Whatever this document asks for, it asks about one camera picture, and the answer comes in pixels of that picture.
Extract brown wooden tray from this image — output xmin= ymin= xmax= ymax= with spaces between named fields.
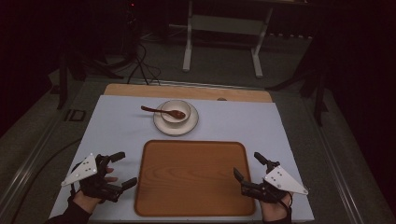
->
xmin=134 ymin=139 xmax=257 ymax=218

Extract pale table mat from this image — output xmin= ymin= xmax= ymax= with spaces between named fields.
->
xmin=49 ymin=94 xmax=316 ymax=224

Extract black tripod stand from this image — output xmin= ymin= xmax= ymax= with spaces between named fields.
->
xmin=264 ymin=36 xmax=331 ymax=127
xmin=55 ymin=43 xmax=125 ymax=110

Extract dark device with red light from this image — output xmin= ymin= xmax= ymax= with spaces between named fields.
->
xmin=124 ymin=0 xmax=141 ymax=60

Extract black floor socket box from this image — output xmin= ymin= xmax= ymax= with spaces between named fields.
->
xmin=64 ymin=108 xmax=87 ymax=122

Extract black cables on floor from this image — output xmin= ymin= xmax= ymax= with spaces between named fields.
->
xmin=126 ymin=42 xmax=163 ymax=86

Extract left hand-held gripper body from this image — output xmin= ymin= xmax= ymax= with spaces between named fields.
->
xmin=61 ymin=152 xmax=125 ymax=203

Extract cream saucer with dark rim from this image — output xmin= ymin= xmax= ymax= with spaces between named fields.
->
xmin=152 ymin=101 xmax=200 ymax=137

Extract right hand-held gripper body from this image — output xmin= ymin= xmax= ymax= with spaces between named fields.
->
xmin=238 ymin=160 xmax=309 ymax=205

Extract metal floor rail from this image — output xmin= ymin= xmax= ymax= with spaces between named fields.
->
xmin=302 ymin=97 xmax=367 ymax=224
xmin=0 ymin=116 xmax=64 ymax=216

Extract cream bowl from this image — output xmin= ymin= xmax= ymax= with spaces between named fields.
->
xmin=160 ymin=99 xmax=192 ymax=129

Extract brown wooden spoon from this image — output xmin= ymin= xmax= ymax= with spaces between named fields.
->
xmin=140 ymin=105 xmax=187 ymax=120

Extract person's left hand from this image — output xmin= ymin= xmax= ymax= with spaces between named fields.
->
xmin=72 ymin=167 xmax=119 ymax=215

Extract white metal stand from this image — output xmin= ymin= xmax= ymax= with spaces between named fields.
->
xmin=182 ymin=0 xmax=274 ymax=79

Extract person's right hand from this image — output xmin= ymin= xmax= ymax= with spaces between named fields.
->
xmin=259 ymin=191 xmax=294 ymax=223

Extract black floor cable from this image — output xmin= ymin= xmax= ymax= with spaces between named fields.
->
xmin=8 ymin=137 xmax=84 ymax=224

